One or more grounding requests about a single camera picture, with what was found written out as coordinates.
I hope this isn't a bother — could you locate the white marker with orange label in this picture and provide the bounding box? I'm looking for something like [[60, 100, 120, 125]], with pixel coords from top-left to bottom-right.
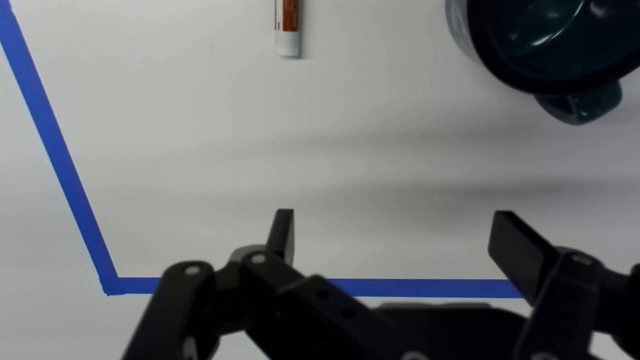
[[270, 0, 306, 60]]

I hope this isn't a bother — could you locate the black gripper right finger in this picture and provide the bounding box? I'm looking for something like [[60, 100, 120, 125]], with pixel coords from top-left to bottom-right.
[[486, 208, 640, 360]]

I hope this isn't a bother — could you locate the blue tape line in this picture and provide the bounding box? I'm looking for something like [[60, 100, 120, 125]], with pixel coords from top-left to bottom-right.
[[0, 0, 531, 300]]

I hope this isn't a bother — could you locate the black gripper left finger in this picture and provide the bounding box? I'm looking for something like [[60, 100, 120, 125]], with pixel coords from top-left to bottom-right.
[[120, 205, 377, 360]]

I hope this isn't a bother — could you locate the dark round bowl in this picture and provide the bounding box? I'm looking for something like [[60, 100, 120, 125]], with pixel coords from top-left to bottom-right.
[[445, 0, 640, 127]]

